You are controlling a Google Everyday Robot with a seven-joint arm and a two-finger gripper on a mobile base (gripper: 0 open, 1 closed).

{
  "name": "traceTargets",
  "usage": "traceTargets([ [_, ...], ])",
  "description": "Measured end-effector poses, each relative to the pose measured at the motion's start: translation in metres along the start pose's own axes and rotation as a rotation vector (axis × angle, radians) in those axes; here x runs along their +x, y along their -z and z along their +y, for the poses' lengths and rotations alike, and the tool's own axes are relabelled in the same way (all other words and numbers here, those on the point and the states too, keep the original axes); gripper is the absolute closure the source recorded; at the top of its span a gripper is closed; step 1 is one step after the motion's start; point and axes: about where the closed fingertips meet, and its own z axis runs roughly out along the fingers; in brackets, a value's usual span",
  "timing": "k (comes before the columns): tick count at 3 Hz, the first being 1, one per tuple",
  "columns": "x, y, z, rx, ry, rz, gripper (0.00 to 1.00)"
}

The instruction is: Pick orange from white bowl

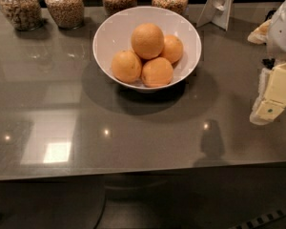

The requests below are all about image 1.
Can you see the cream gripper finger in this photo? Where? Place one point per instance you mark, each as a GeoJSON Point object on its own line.
{"type": "Point", "coordinates": [271, 101]}
{"type": "Point", "coordinates": [259, 35]}

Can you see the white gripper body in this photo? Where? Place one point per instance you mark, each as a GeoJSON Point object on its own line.
{"type": "Point", "coordinates": [283, 32]}

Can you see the orange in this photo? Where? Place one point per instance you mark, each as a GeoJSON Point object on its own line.
{"type": "Point", "coordinates": [173, 48]}
{"type": "Point", "coordinates": [157, 72]}
{"type": "Point", "coordinates": [126, 66]}
{"type": "Point", "coordinates": [147, 40]}

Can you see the white ceramic bowl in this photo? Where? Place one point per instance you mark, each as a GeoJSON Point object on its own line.
{"type": "Point", "coordinates": [114, 35]}

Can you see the white folded card stand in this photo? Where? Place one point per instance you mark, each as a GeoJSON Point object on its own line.
{"type": "Point", "coordinates": [217, 12]}

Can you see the far left glass jar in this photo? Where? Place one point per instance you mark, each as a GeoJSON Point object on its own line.
{"type": "Point", "coordinates": [24, 15]}

